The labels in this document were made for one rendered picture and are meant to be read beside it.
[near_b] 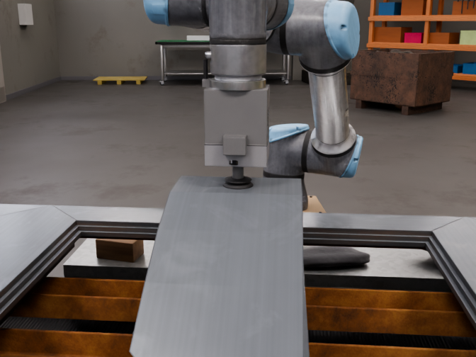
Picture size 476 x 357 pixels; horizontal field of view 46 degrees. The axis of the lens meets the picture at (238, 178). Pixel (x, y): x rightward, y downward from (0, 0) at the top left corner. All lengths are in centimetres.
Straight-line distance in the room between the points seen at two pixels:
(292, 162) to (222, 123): 78
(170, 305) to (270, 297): 11
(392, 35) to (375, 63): 372
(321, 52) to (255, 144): 49
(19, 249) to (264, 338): 59
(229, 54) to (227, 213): 20
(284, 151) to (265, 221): 81
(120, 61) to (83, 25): 105
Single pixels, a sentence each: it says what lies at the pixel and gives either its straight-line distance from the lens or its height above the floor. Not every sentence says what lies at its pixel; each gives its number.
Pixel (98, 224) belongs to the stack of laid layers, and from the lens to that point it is 117.
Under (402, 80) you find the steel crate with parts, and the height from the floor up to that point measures 46.
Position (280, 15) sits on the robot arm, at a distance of 83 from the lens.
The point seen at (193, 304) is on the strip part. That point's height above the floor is 94.
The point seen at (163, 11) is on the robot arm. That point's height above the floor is 125.
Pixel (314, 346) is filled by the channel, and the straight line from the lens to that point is 96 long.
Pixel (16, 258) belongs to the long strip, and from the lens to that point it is 103.
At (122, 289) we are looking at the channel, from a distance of 119.
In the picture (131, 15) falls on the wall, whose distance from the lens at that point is 1244.
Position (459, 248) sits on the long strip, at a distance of 108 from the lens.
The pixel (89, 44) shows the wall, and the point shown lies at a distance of 1262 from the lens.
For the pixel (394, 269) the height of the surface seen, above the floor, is 68.
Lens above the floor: 124
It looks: 16 degrees down
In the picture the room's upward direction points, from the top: straight up
